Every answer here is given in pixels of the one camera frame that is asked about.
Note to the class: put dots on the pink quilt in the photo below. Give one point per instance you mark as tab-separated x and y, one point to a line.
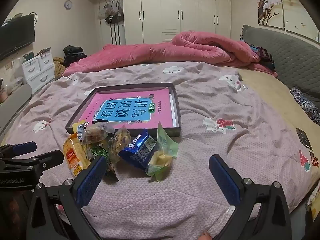
190	50

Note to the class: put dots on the round wall clock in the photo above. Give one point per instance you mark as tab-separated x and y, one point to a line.
68	4

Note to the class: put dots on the pink book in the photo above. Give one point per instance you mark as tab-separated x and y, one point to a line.
130	110

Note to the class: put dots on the clear brown pastry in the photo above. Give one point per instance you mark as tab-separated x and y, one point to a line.
96	132

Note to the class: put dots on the dark phone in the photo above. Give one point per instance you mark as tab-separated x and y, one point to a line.
303	137

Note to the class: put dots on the beige sheet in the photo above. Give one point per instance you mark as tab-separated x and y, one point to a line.
270	95

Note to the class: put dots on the black television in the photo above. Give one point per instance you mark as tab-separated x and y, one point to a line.
15	37

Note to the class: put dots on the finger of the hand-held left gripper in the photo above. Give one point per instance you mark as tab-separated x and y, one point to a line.
23	148
50	158

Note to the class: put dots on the hanging bags and hats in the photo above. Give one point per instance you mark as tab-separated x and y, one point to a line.
110	11

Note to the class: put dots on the brown chocolate bar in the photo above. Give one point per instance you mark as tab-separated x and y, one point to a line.
112	173

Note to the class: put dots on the yellow and blue snack packet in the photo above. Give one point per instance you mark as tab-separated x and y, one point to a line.
79	128

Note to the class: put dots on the white wardrobe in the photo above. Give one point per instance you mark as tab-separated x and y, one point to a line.
175	10

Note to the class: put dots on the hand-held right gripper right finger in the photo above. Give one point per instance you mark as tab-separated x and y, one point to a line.
225	177

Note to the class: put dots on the colourful clothes pile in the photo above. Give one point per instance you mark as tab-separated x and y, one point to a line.
262	55

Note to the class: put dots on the green clear chips bag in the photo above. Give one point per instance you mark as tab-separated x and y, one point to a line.
162	155

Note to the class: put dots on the pink printed bedsheet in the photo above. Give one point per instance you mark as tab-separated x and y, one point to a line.
212	100

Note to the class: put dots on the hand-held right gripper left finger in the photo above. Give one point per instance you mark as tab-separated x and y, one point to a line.
91	180

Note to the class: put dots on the blue patterned cloth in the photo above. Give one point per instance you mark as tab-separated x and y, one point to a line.
306	105

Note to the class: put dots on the dark shallow cardboard tray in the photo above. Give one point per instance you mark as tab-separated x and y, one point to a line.
176	110

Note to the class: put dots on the flower wall painting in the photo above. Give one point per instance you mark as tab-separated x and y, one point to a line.
272	2

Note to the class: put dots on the orange cracker packet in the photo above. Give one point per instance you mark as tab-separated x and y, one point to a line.
73	155

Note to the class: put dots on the blue cookie packet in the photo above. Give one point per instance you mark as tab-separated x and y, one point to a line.
137	148

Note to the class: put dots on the person's right hand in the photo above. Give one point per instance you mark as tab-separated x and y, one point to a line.
206	236

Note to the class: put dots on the dark clothes pile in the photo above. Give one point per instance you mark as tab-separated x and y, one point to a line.
73	55

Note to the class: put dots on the yellow knit blanket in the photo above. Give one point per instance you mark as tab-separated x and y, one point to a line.
58	67

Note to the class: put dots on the grey padded headboard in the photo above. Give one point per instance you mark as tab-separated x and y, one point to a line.
295	60

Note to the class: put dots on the white drawer cabinet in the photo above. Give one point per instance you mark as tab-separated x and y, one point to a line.
37	70

